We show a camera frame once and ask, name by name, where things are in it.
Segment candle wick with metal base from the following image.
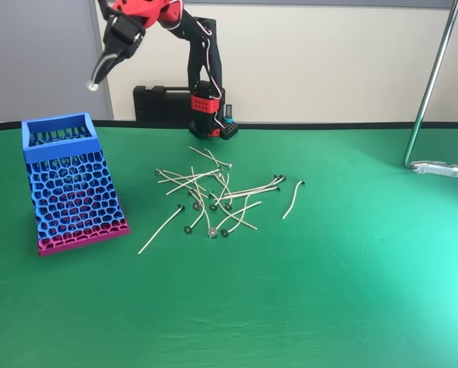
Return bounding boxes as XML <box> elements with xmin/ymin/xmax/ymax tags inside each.
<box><xmin>190</xmin><ymin>166</ymin><xmax>209</xmax><ymax>211</ymax></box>
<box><xmin>209</xmin><ymin>172</ymin><xmax>231</xmax><ymax>212</ymax></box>
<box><xmin>87</xmin><ymin>53</ymin><xmax>117</xmax><ymax>92</ymax></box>
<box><xmin>204</xmin><ymin>148</ymin><xmax>234</xmax><ymax>170</ymax></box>
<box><xmin>213</xmin><ymin>185</ymin><xmax>283</xmax><ymax>202</ymax></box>
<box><xmin>183</xmin><ymin>202</ymin><xmax>208</xmax><ymax>235</ymax></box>
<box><xmin>213</xmin><ymin>175</ymin><xmax>232</xmax><ymax>211</ymax></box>
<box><xmin>281</xmin><ymin>177</ymin><xmax>306</xmax><ymax>220</ymax></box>
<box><xmin>154</xmin><ymin>167</ymin><xmax>211</xmax><ymax>185</ymax></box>
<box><xmin>165</xmin><ymin>173</ymin><xmax>214</xmax><ymax>196</ymax></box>
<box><xmin>188</xmin><ymin>146</ymin><xmax>224</xmax><ymax>179</ymax></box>
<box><xmin>223</xmin><ymin>174</ymin><xmax>281</xmax><ymax>197</ymax></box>
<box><xmin>137</xmin><ymin>203</ymin><xmax>186</xmax><ymax>255</ymax></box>
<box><xmin>220</xmin><ymin>194</ymin><xmax>252</xmax><ymax>238</ymax></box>
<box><xmin>208</xmin><ymin>190</ymin><xmax>259</xmax><ymax>232</ymax></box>
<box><xmin>228</xmin><ymin>175</ymin><xmax>287</xmax><ymax>195</ymax></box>
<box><xmin>208</xmin><ymin>201</ymin><xmax>263</xmax><ymax>238</ymax></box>
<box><xmin>157</xmin><ymin>168</ymin><xmax>223</xmax><ymax>184</ymax></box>
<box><xmin>188</xmin><ymin>189</ymin><xmax>213</xmax><ymax>231</ymax></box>

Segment blue and magenta lattice basket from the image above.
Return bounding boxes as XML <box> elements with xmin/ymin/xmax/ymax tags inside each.
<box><xmin>21</xmin><ymin>111</ymin><xmax>132</xmax><ymax>258</ymax></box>

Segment black plastic tool case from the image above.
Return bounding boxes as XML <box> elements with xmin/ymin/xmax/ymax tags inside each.
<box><xmin>132</xmin><ymin>84</ymin><xmax>195</xmax><ymax>123</ymax></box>

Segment black and teal clamp screw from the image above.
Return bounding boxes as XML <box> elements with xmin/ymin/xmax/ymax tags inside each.
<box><xmin>224</xmin><ymin>103</ymin><xmax>238</xmax><ymax>130</ymax></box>

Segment green cloth with black border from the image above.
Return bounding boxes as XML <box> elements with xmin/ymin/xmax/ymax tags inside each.
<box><xmin>0</xmin><ymin>119</ymin><xmax>458</xmax><ymax>368</ymax></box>

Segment chrome metal stand pole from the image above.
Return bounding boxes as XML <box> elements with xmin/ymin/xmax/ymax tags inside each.
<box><xmin>402</xmin><ymin>0</ymin><xmax>458</xmax><ymax>172</ymax></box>

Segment clear plastic clamp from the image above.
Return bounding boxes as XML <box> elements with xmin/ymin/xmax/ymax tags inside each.
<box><xmin>411</xmin><ymin>159</ymin><xmax>458</xmax><ymax>179</ymax></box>

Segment white and red servo cable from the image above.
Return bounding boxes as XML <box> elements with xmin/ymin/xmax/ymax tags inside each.
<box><xmin>158</xmin><ymin>0</ymin><xmax>226</xmax><ymax>130</ymax></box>

